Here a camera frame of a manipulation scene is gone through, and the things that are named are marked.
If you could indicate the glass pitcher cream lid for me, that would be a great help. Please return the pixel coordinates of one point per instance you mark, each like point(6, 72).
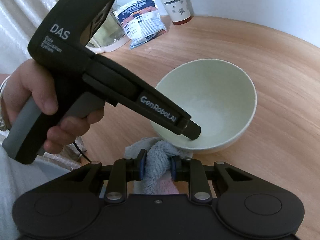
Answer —
point(110, 35)

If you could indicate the grey pink cleaning cloth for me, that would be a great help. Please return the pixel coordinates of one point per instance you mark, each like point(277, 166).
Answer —
point(156, 155)

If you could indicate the person's white clothing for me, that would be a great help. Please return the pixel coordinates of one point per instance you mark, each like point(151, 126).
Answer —
point(15, 192)

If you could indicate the white patterned tumbler red lid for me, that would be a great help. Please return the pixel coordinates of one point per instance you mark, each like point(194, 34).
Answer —
point(175, 2)

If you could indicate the white translucent curtain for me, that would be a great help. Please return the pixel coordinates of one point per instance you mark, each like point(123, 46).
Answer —
point(17, 17)

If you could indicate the blue silver foil packet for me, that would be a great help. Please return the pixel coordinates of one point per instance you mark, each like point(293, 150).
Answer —
point(142, 22)

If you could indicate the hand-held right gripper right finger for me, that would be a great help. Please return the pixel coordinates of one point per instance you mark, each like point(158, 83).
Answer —
point(173, 168)

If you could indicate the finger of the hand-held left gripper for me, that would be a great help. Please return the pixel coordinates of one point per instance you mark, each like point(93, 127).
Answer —
point(193, 130)

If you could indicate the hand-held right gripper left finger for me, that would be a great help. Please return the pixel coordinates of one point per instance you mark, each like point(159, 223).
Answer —
point(142, 166)

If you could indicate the pale green bowl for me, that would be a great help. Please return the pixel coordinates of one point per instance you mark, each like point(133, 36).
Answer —
point(212, 100)

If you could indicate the person's left forearm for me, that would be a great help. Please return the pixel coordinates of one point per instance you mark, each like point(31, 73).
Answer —
point(3, 100)

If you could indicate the person's left hand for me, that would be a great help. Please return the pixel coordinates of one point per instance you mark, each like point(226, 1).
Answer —
point(40, 80)

